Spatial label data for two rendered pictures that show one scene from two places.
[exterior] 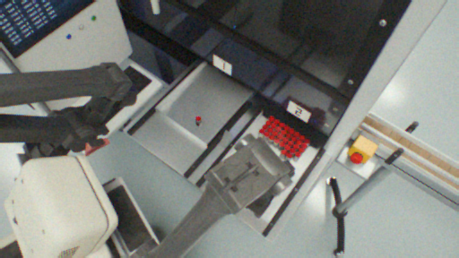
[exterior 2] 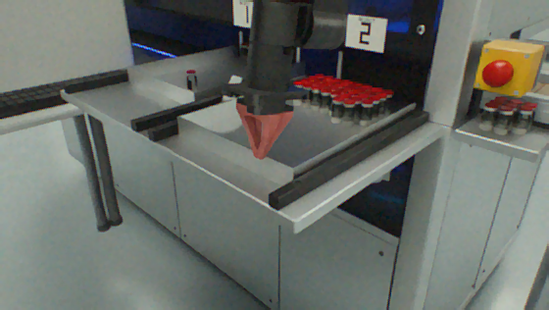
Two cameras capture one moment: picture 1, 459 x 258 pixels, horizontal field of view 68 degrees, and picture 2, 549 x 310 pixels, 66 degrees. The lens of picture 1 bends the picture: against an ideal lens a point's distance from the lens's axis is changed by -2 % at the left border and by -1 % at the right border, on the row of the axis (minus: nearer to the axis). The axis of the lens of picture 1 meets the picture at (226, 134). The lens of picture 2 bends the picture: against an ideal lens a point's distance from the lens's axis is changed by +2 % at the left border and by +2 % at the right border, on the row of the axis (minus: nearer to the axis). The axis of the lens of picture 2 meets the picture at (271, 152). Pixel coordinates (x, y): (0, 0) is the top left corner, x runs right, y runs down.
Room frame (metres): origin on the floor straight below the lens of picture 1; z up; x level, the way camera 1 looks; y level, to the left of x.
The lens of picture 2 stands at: (-0.18, -0.20, 1.18)
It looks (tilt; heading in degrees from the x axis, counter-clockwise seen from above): 27 degrees down; 9
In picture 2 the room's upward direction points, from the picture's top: straight up
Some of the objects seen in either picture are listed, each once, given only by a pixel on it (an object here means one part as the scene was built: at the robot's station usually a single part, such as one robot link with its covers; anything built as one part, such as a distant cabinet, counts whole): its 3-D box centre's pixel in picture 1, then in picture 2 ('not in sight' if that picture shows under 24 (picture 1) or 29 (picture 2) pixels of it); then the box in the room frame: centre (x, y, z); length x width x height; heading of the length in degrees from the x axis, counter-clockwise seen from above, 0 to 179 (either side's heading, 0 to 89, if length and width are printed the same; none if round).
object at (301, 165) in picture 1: (265, 163); (300, 119); (0.51, -0.15, 0.90); 0.34 x 0.26 x 0.04; 145
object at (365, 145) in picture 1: (362, 148); (509, 67); (0.53, -0.47, 0.99); 0.08 x 0.07 x 0.07; 145
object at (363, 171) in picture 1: (359, 157); (507, 132); (0.56, -0.51, 0.87); 0.14 x 0.13 x 0.02; 145
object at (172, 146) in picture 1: (231, 136); (246, 106); (0.62, -0.02, 0.87); 0.70 x 0.48 x 0.02; 55
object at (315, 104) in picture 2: (278, 145); (329, 102); (0.58, -0.20, 0.90); 0.18 x 0.02 x 0.05; 55
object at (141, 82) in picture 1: (108, 101); (66, 90); (0.80, 0.51, 0.82); 0.40 x 0.14 x 0.02; 145
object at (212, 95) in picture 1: (208, 98); (220, 71); (0.78, 0.08, 0.90); 0.34 x 0.26 x 0.04; 145
